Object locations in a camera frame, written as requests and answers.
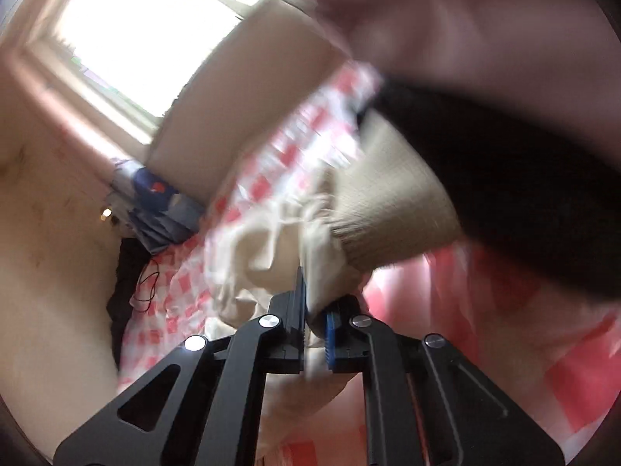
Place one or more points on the red white checkered plastic sheet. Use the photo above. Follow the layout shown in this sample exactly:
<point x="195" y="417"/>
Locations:
<point x="160" y="310"/>

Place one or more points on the pink cloth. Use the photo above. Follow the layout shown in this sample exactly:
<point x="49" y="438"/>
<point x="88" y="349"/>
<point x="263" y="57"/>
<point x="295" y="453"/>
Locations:
<point x="465" y="14"/>

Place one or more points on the bright window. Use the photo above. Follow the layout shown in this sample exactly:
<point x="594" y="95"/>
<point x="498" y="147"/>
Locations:
<point x="145" y="34"/>

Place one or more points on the black cloth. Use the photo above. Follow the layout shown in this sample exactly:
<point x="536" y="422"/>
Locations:
<point x="509" y="179"/>

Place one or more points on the pile of blue cloth items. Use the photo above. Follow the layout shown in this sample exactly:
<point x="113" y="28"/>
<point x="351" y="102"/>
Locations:
<point x="150" y="204"/>

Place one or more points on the cream puffer jacket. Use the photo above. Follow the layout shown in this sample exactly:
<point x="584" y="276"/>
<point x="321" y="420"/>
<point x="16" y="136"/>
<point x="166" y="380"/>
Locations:
<point x="271" y="247"/>

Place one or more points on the beige headboard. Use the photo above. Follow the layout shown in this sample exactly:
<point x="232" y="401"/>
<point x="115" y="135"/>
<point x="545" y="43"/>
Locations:
<point x="242" y="97"/>

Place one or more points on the dark cloth beside wall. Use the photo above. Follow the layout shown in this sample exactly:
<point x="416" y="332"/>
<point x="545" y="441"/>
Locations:
<point x="121" y="291"/>

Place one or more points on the small shiny wall fitting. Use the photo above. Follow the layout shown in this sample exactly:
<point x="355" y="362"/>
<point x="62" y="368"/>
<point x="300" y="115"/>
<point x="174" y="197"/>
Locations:
<point x="105" y="213"/>

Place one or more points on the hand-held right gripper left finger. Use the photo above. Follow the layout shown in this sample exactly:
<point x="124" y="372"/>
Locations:
<point x="301" y="301"/>

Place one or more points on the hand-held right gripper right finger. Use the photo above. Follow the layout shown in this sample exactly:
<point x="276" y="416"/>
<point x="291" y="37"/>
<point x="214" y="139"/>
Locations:
<point x="333" y="344"/>

